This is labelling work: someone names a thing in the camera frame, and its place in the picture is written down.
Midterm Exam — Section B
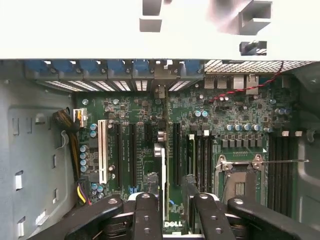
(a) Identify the CPU socket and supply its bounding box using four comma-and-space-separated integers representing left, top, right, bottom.
215, 152, 263, 210

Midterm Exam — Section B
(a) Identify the black RAM slot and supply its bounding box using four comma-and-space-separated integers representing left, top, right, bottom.
196, 129, 203, 193
286, 131, 294, 218
201, 129, 208, 194
268, 131, 275, 211
274, 131, 281, 215
207, 129, 214, 195
280, 131, 287, 216

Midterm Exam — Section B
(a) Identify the white expansion slot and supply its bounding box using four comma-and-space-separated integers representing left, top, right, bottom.
97, 119, 109, 185

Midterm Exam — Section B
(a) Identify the short black expansion slot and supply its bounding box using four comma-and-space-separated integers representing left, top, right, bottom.
143, 123, 154, 141

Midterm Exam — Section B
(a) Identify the thin metal locking lever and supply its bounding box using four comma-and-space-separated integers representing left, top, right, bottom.
221, 159, 310, 167

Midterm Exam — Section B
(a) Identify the open black PC case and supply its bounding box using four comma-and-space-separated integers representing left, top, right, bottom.
0, 58, 320, 240

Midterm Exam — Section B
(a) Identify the green motherboard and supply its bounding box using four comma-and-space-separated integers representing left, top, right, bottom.
74, 74, 301, 237

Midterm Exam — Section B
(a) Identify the perforated metal slot cover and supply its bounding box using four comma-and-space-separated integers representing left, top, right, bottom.
89, 80, 118, 92
66, 80, 101, 92
167, 80, 195, 92
36, 80, 76, 94
133, 79, 151, 92
111, 80, 133, 92

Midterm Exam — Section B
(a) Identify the blue slot retainer clip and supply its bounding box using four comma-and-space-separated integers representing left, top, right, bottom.
132, 59, 154, 76
79, 59, 103, 76
24, 59, 52, 77
52, 59, 77, 76
107, 59, 132, 76
184, 59, 204, 76

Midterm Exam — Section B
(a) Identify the grey parts rack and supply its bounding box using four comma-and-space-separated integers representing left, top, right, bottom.
138, 0, 273, 57

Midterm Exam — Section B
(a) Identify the coloured power wire bundle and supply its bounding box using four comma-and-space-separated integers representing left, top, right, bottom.
75, 177, 92, 207

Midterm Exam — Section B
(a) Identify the yellow black power cable bundle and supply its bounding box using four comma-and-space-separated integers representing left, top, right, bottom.
51, 108, 81, 181

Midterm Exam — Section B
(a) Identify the red and black twisted wire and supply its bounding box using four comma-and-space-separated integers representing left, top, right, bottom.
206, 61, 285, 103

